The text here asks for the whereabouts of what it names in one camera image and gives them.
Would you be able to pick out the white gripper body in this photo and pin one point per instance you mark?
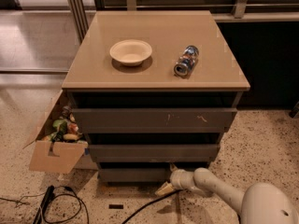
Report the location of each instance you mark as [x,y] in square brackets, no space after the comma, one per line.
[177,179]

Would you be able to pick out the grey drawer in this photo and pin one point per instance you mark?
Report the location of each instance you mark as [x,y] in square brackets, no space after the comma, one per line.
[134,175]
[154,120]
[153,153]

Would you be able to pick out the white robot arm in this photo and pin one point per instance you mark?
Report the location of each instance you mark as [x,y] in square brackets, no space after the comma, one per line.
[260,203]

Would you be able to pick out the grey drawer cabinet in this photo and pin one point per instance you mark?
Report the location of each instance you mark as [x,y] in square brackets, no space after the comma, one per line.
[95,80]

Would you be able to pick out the blue soda can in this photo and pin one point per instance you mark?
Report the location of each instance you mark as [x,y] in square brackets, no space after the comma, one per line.
[186,62]

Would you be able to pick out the cardboard box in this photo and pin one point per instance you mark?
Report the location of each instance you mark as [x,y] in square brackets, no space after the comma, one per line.
[58,157]

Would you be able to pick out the toy items in box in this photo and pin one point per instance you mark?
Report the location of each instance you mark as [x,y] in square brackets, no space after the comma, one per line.
[65,128]

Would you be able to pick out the black power strip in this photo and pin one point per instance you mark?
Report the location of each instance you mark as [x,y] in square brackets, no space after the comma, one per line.
[44,204]

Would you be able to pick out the white paper bowl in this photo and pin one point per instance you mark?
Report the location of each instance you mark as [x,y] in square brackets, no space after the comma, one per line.
[131,52]

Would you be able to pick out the metal railing frame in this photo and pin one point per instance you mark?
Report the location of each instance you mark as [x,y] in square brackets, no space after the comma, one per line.
[235,17]

